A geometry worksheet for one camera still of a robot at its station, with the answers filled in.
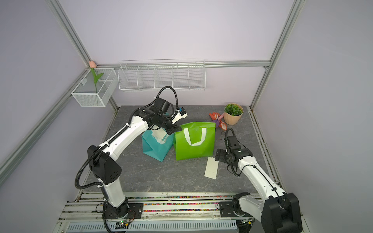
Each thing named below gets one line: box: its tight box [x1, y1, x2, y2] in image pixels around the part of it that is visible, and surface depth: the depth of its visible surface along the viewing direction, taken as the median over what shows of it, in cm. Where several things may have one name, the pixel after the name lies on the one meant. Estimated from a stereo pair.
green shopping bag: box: [173, 121, 217, 161], surface depth 84 cm
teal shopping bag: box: [141, 129, 175, 162], surface depth 91 cm
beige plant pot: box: [223, 102, 244, 125], surface depth 103 cm
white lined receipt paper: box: [151, 127, 170, 145], surface depth 88 cm
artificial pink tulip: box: [88, 60, 104, 94], surface depth 92 cm
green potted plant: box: [224, 103, 243, 117], surface depth 101 cm
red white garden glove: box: [208, 112, 228, 131], surface depth 114 cm
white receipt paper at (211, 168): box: [203, 156, 220, 180], surface depth 91 cm
